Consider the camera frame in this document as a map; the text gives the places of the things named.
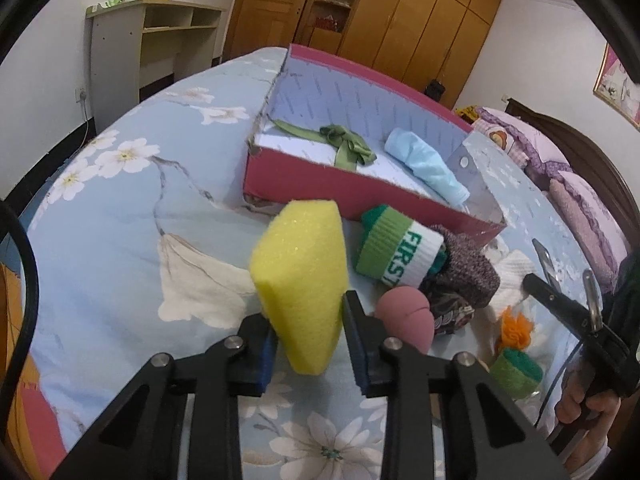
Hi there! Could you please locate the orange fabric bow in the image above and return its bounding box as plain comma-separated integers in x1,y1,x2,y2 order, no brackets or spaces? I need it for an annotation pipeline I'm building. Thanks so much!
495,307,535,354

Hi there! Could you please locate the green knit scrubber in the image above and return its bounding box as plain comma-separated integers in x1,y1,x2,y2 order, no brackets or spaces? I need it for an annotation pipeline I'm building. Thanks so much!
489,348,544,400

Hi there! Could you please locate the white paper towel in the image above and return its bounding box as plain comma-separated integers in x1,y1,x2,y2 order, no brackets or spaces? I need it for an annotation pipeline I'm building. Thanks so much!
484,249,536,323

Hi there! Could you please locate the purple knit sock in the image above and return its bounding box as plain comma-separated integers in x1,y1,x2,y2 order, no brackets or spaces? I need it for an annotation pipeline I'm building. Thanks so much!
419,226,500,309

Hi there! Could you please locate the dark patterned fabric pouch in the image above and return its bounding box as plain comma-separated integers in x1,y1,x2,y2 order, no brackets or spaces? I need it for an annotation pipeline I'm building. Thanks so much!
427,286,475,336

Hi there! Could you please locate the pink round sponge puff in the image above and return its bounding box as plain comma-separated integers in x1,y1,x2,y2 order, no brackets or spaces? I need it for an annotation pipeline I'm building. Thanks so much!
374,286,435,354

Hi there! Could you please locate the green white knit sock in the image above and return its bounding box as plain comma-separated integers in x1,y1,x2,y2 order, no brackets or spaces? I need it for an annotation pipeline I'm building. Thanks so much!
355,205,448,288

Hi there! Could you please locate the light blue face mask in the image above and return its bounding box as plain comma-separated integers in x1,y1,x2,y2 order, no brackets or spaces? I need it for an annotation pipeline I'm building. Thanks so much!
384,128,471,207

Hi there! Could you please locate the yellow sponge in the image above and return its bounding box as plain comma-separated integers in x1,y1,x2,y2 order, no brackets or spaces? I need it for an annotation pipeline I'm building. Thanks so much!
250,200,348,376

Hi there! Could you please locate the green satin ribbon bow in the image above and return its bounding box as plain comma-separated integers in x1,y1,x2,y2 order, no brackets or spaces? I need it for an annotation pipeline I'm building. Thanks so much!
272,119,378,172

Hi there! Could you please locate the person's right hand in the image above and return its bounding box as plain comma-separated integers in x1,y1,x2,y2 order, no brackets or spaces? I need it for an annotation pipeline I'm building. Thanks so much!
554,368,624,466

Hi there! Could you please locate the purple frilled pillow near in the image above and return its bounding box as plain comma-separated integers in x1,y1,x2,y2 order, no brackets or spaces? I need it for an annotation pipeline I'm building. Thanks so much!
549,170,631,292

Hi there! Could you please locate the purple frilled pillow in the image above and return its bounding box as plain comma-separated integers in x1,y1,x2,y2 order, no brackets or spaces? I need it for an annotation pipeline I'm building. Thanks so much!
549,170,631,292
475,106,572,174

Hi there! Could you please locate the dark wooden headboard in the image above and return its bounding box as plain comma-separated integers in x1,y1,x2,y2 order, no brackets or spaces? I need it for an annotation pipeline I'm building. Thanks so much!
506,98,640,249

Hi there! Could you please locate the purple frilled pillow far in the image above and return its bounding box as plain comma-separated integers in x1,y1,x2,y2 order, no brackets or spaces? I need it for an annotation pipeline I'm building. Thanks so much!
475,106,572,174

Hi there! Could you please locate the yellow plush toy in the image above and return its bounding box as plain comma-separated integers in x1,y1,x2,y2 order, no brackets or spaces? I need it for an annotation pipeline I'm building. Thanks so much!
454,105,480,125

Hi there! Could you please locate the framed wedding photo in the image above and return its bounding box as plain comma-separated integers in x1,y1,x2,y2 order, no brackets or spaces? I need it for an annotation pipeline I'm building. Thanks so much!
593,44,639,130

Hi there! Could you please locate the black hanging bag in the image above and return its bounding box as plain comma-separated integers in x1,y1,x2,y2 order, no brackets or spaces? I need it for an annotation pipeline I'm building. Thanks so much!
424,79,446,103

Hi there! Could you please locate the red cardboard box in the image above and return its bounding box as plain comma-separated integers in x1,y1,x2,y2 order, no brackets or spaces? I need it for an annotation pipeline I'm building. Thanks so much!
243,44,506,245

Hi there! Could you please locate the wooden wardrobe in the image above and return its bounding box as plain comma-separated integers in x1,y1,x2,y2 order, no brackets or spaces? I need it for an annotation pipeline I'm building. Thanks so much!
294,0,501,108

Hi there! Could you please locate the beige shelf desk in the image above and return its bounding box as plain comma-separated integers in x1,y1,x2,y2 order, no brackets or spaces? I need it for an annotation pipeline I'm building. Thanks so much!
86,0,224,131

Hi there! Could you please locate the wooden door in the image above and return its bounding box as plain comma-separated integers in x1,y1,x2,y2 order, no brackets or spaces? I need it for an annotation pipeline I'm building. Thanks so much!
222,0,307,61

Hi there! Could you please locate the green white box on desk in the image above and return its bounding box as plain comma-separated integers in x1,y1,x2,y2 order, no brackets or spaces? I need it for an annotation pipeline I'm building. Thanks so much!
86,0,140,16

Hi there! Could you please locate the black cable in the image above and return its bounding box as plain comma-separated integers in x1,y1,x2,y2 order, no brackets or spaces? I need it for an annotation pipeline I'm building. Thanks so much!
0,199,42,441

